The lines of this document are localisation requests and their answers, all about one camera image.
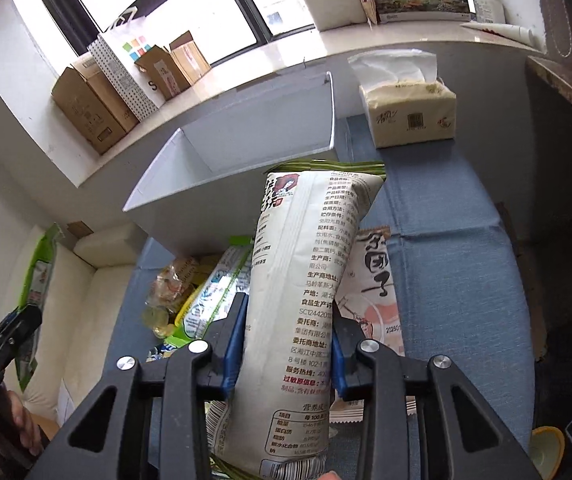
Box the green snack bag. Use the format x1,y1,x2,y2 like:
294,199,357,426
15,223,62,391

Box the white foam block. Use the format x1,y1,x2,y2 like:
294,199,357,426
303,0,367,32

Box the white bottle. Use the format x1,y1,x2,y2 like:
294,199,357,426
474,0,506,24

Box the pink white snack packet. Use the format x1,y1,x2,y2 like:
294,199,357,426
328,226,418,425

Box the clear candy bag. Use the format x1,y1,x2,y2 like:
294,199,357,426
142,257,198,339

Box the small open cardboard box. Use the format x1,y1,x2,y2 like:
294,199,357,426
135,30,211,101

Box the white storage box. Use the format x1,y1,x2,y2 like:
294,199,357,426
123,72,337,256

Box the person left hand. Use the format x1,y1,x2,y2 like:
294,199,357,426
0,387,43,456

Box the white tube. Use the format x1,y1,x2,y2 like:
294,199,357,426
460,22,546,53

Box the yellow bowl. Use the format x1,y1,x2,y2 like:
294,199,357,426
529,426,565,480

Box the yellow tissue pack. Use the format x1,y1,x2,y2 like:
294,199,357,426
348,49,456,148

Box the large brown cardboard box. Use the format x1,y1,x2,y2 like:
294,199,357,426
51,52,138,155

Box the tall white snack bag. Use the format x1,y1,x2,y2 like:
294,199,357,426
207,159,386,479

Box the blue green snack packet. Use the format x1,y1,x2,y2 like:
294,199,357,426
159,236,252,356

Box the white dotted paper bag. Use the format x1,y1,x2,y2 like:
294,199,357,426
88,6,166,122

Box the cream sofa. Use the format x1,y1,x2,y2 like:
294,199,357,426
5,223,147,424

